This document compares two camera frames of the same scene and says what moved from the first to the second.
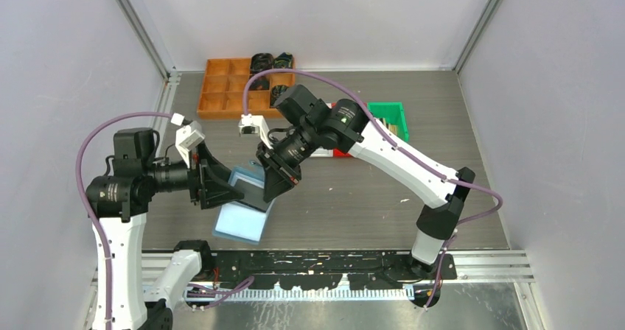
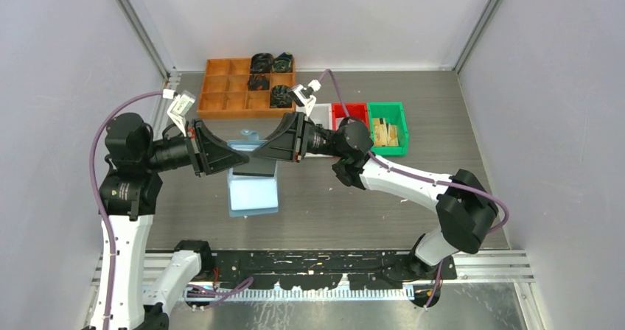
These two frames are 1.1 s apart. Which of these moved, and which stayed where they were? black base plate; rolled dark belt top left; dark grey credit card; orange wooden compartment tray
Moved: dark grey credit card
Stayed: rolled dark belt top left; orange wooden compartment tray; black base plate
